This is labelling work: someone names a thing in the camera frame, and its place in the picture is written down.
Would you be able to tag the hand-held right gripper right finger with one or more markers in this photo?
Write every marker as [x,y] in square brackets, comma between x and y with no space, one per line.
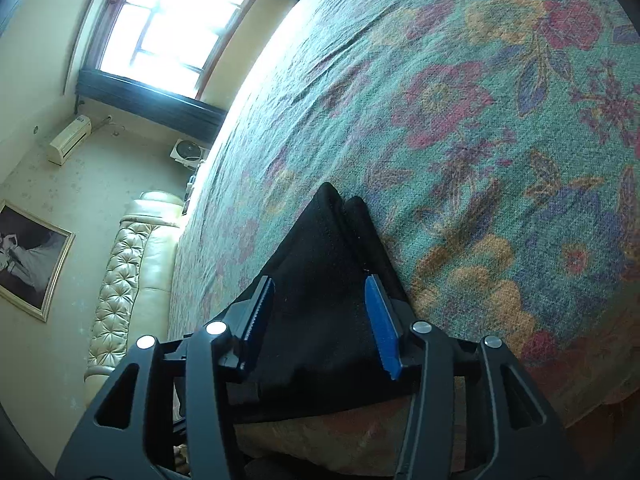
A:
[381,320]

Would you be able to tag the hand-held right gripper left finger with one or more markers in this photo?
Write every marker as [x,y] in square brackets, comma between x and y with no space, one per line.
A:
[259,305]

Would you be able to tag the black pants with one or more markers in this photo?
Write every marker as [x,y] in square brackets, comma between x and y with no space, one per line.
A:
[320,310]

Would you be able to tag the cream tufted leather headboard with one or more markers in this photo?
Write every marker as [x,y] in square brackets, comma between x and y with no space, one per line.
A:
[132,280]

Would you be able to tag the floral green blanket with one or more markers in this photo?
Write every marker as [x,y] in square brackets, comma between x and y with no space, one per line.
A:
[425,160]

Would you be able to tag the white round fan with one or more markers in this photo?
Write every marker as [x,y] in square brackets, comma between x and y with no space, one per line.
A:
[187,152]

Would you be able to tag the framed black and white picture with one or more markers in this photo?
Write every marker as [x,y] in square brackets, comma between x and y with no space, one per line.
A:
[30,265]

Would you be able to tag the white air conditioner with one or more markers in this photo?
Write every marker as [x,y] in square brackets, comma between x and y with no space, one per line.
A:
[69,140]

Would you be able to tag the window with wooden frame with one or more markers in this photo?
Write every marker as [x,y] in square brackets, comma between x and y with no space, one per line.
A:
[175,15]

